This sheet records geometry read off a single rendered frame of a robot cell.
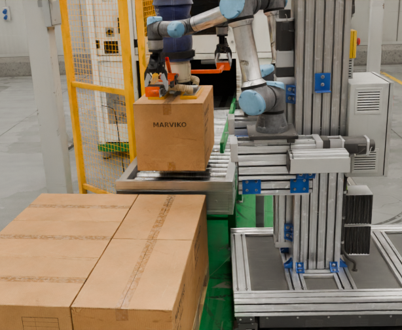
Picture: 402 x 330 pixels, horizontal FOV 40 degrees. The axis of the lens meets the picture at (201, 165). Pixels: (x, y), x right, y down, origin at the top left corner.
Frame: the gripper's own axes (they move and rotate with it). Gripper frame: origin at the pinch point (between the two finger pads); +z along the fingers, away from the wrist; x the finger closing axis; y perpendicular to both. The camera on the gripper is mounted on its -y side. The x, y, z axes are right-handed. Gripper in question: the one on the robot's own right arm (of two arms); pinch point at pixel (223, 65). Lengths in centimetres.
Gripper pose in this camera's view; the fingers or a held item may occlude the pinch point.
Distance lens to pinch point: 360.5
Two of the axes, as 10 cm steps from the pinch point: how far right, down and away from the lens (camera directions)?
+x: 9.9, 0.0, -1.3
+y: -1.3, 3.3, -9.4
